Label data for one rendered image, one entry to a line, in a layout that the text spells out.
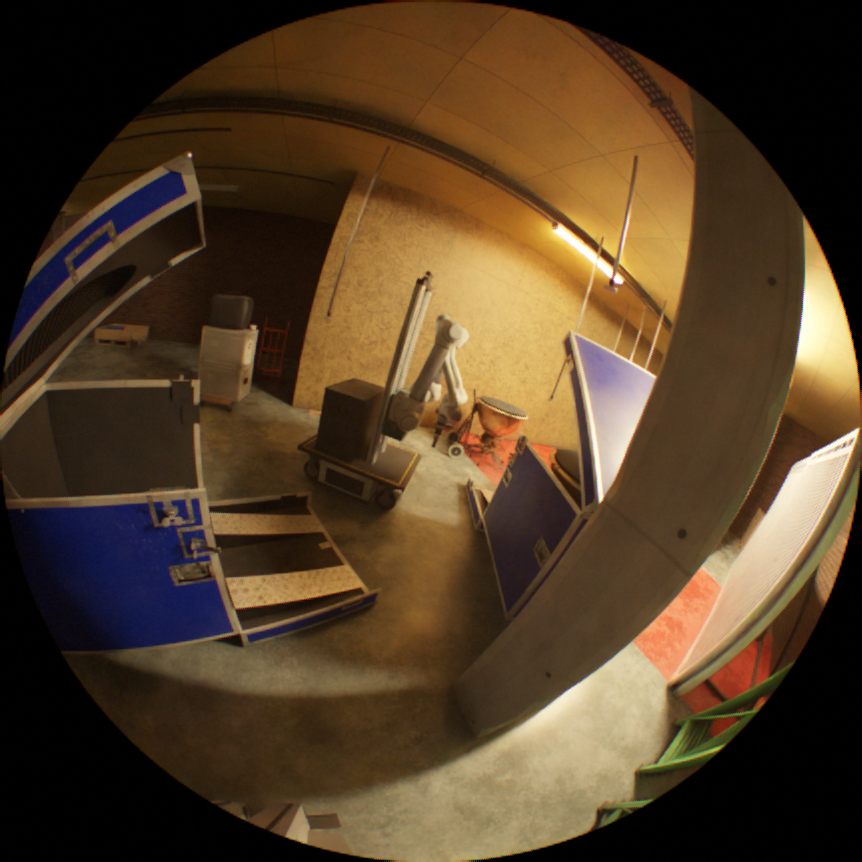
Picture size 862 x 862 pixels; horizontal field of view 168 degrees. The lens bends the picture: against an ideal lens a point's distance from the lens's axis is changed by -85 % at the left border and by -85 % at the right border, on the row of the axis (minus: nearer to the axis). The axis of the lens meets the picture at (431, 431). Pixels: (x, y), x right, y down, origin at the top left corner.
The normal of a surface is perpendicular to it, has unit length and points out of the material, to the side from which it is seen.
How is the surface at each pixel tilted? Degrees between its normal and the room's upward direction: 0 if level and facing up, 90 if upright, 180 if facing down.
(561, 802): 0
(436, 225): 90
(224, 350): 90
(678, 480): 90
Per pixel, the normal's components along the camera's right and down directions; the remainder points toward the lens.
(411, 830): 0.29, -0.90
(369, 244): 0.35, 0.42
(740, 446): -0.89, -0.13
